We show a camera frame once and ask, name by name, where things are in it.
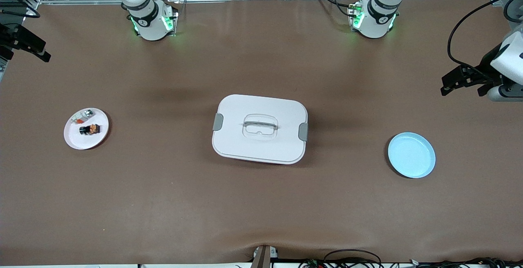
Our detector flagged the white lidded box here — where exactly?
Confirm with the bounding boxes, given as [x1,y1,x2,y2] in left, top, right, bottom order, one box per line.
[212,94,309,165]

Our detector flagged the light blue round plate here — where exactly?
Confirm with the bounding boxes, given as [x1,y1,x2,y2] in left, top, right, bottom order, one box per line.
[387,132,436,179]

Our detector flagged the pink round plate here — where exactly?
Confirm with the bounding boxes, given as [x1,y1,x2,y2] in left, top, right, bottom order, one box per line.
[64,107,110,150]

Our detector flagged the small white red switch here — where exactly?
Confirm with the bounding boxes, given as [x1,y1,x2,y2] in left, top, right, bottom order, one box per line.
[70,110,95,125]

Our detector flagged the tangled black cables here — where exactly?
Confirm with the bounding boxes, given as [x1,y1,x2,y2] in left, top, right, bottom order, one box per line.
[409,257,523,268]

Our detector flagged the black cable loop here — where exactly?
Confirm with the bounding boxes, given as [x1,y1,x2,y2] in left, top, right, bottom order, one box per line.
[324,249,383,268]

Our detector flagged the brown camera mount post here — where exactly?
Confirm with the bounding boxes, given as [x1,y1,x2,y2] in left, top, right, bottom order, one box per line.
[250,245,279,268]

